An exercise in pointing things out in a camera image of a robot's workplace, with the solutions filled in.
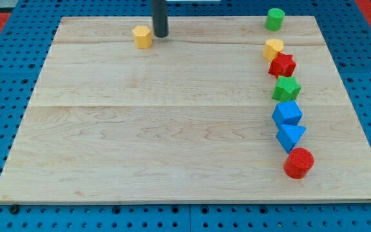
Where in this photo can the yellow hexagon block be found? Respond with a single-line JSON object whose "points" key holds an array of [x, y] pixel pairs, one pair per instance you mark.
{"points": [[142, 36]]}

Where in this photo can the yellow heart block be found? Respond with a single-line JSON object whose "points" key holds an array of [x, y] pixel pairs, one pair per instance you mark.
{"points": [[272, 48]]}

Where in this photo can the light wooden board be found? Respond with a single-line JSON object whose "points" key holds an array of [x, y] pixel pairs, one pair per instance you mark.
{"points": [[186, 121]]}

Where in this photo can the blue cube block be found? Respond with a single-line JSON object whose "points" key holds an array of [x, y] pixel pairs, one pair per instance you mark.
{"points": [[288, 113]]}

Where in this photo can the blue triangle block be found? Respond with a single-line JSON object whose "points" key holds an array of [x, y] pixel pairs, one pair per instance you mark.
{"points": [[289, 135]]}

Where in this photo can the green star block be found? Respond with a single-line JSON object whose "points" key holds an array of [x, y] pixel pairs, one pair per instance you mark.
{"points": [[286, 89]]}

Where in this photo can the red star block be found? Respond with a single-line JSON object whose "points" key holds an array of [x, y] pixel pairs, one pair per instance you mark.
{"points": [[282, 65]]}

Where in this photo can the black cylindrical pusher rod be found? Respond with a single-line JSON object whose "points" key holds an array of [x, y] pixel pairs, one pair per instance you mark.
{"points": [[160, 18]]}

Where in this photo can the red cylinder block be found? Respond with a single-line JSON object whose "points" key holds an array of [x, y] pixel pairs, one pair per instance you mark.
{"points": [[298, 163]]}

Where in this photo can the green cylinder block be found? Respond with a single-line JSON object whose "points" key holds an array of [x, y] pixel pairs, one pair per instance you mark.
{"points": [[274, 20]]}

